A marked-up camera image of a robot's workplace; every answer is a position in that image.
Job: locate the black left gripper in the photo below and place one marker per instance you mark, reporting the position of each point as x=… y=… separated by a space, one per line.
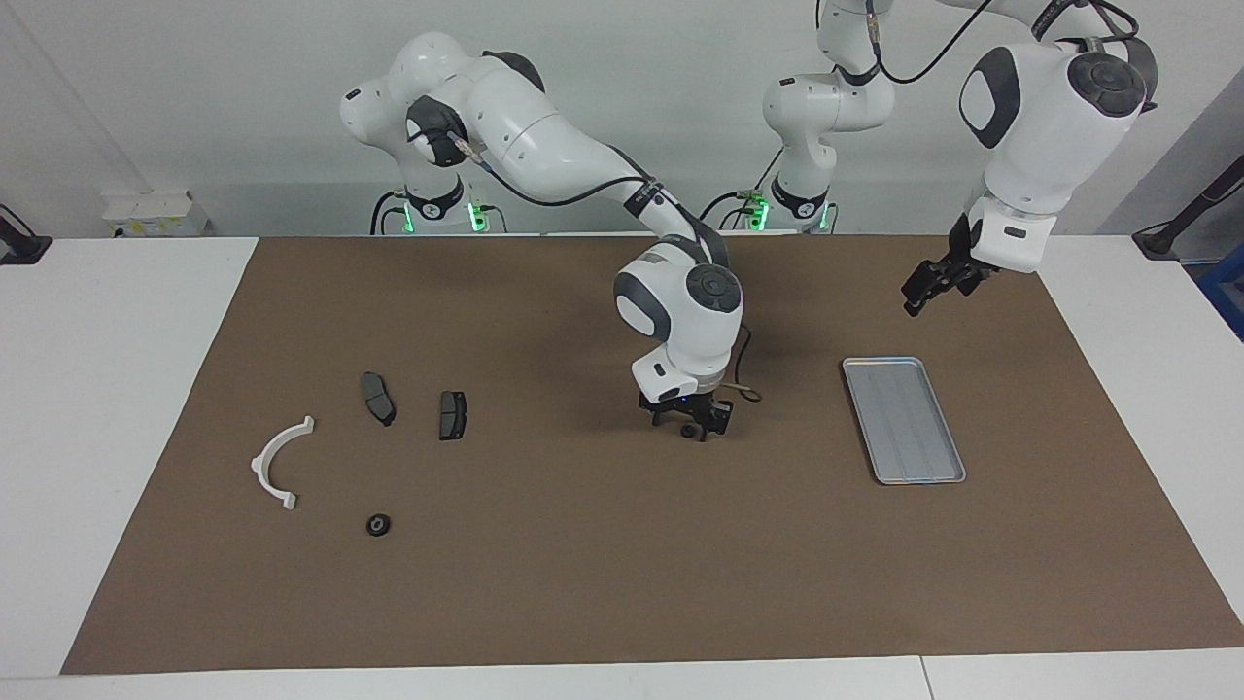
x=962 y=262

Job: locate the blue crate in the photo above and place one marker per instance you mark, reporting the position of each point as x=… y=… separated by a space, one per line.
x=1226 y=297

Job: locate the brown table mat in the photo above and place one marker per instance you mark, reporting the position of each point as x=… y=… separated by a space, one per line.
x=622 y=583

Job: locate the dark rectangular brake pad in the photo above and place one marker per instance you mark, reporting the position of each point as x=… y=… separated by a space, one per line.
x=452 y=416

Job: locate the silver metal tray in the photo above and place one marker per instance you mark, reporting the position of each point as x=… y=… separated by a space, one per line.
x=909 y=428

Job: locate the black angled stand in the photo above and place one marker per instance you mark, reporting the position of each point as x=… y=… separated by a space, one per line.
x=1181 y=219

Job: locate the black clamp mount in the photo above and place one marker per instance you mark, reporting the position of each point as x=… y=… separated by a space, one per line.
x=21 y=245

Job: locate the grey angled brake pad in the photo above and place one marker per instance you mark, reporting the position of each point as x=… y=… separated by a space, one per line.
x=377 y=397

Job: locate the white wall box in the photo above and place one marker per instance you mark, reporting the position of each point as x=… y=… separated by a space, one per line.
x=155 y=214

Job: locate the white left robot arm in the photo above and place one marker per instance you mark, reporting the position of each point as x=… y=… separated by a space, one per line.
x=1040 y=136

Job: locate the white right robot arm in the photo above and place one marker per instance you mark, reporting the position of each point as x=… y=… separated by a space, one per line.
x=544 y=136

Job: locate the large black bearing gear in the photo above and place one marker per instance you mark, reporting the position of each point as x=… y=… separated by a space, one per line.
x=378 y=525

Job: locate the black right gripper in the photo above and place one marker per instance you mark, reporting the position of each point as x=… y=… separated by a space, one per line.
x=685 y=403

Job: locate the white curved plastic bracket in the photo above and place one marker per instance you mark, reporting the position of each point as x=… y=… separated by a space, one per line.
x=259 y=469

